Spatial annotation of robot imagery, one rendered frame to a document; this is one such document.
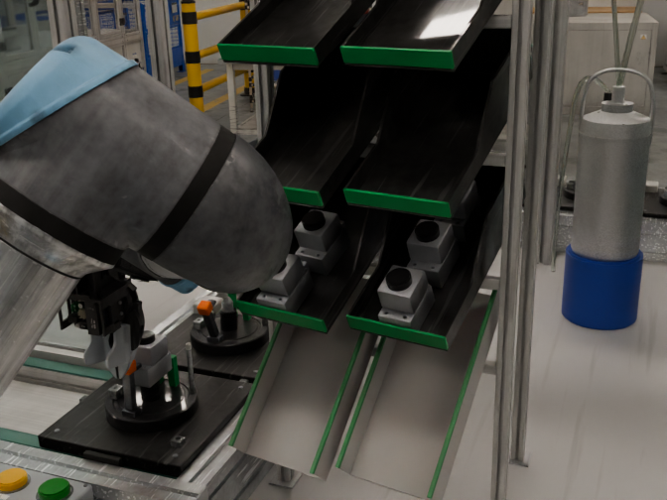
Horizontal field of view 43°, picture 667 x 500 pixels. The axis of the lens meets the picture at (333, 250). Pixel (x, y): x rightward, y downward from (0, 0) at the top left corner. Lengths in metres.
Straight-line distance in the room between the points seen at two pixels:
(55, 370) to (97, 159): 1.00
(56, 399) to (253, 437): 0.46
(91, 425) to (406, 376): 0.48
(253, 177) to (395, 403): 0.57
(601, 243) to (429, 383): 0.75
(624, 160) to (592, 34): 6.69
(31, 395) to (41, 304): 0.93
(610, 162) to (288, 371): 0.84
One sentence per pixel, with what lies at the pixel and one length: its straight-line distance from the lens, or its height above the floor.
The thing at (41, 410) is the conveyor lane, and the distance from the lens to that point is 1.51.
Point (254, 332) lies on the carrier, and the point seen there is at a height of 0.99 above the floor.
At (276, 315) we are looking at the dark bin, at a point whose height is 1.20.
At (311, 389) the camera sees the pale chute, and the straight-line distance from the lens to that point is 1.16.
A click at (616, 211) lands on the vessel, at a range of 1.76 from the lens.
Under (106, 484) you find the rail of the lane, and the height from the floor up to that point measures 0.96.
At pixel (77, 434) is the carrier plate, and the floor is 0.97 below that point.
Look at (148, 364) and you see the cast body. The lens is 1.28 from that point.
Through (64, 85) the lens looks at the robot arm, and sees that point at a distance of 0.60.
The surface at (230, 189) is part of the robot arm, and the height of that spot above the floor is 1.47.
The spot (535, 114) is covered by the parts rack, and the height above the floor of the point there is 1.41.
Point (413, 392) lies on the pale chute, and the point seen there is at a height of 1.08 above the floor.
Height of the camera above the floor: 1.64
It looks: 20 degrees down
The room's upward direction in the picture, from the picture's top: 2 degrees counter-clockwise
